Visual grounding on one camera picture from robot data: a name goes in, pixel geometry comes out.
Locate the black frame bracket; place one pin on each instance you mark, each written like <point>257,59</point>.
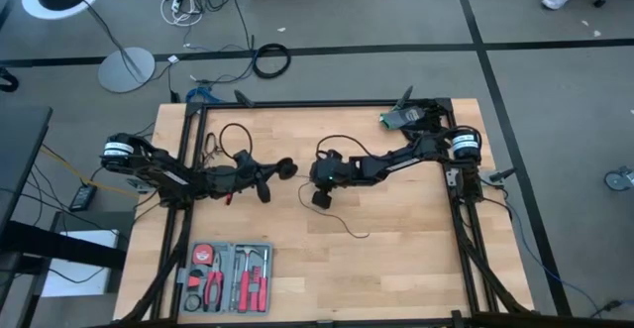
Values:
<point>403,99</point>
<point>243,98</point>

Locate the red tape measure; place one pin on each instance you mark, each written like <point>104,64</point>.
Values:
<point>203,255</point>

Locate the white box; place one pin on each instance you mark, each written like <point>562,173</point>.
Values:
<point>74,281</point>

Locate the red black utility knife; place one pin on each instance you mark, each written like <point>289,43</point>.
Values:
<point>194,281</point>

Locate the thin grey screwdriver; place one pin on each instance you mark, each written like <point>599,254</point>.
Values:
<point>233,288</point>

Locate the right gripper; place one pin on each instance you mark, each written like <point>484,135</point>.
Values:
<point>334,169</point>

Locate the black power adapter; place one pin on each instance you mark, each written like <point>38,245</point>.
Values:
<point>83,197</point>

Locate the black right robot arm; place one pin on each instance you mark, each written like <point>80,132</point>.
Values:
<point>406,157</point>

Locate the red bit holder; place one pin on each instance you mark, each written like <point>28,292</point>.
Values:
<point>254,279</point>

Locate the black desk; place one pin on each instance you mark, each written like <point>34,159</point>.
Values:
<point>20,159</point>

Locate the white power strip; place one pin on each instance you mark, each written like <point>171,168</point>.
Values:
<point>177,2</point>

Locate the black aluminium table frame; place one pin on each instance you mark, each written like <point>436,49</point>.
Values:
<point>322,104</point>

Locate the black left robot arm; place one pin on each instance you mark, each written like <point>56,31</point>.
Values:
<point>158,169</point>

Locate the green circuit board device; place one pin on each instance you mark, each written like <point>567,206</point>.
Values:
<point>401,119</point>

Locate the black work glove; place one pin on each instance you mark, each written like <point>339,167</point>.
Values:
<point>436,115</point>

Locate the grey caster wheel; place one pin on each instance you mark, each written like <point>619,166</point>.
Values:
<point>616,180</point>

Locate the grey plastic tool case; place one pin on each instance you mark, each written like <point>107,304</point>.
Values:
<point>229,253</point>

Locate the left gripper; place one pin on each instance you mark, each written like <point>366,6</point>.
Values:
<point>243,179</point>

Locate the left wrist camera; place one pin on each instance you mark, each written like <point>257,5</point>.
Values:
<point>243,158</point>

